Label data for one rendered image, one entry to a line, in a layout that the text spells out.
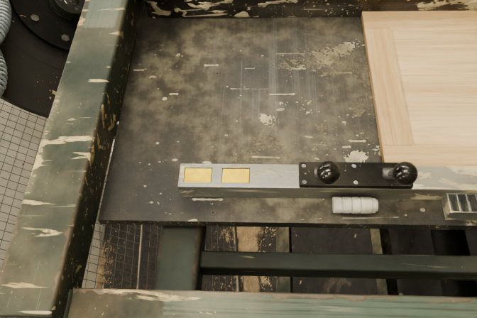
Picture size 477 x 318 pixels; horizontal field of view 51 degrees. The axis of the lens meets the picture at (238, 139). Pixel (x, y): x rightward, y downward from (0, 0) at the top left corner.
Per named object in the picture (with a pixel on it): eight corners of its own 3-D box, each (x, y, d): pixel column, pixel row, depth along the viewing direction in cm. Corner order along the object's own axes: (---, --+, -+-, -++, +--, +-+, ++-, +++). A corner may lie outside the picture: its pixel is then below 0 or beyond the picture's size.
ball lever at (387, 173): (398, 184, 90) (421, 185, 77) (377, 184, 90) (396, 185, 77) (397, 163, 90) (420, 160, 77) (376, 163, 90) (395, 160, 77)
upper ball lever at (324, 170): (331, 184, 91) (342, 184, 77) (310, 183, 91) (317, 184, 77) (331, 162, 91) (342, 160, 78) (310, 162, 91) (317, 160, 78)
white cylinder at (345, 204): (331, 216, 90) (376, 216, 90) (333, 208, 88) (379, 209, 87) (331, 201, 92) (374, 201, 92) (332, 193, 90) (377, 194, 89)
